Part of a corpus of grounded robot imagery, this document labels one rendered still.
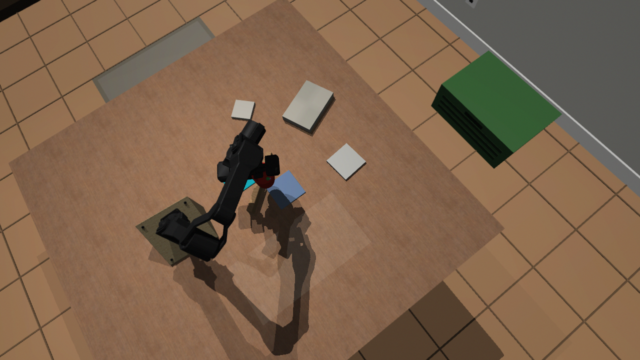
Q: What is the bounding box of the grey flat square tile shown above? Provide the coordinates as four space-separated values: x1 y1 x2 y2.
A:
327 143 366 180

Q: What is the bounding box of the tan wooden flat bar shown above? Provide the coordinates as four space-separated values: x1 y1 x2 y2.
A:
246 151 273 214

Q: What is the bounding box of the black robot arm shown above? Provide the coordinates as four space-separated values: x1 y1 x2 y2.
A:
156 119 266 262

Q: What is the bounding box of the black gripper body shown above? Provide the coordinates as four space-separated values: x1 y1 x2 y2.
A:
217 154 280 183

